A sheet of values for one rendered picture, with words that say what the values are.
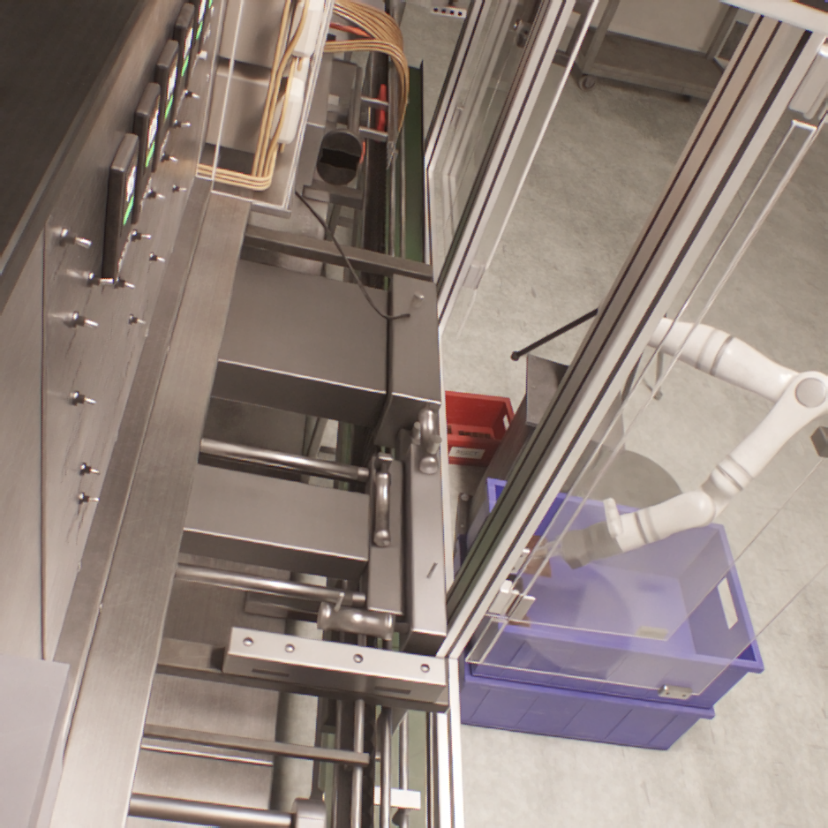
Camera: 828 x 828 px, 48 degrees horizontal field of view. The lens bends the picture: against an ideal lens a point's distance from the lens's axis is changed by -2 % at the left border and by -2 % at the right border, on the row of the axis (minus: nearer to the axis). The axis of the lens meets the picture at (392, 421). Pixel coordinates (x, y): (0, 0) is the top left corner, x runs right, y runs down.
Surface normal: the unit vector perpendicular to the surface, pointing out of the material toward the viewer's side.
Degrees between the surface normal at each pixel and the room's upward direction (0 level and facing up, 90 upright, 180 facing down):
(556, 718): 90
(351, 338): 0
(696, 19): 90
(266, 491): 0
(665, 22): 90
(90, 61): 0
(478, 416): 90
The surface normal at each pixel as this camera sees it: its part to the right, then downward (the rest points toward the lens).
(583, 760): 0.26, -0.68
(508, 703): -0.01, 0.70
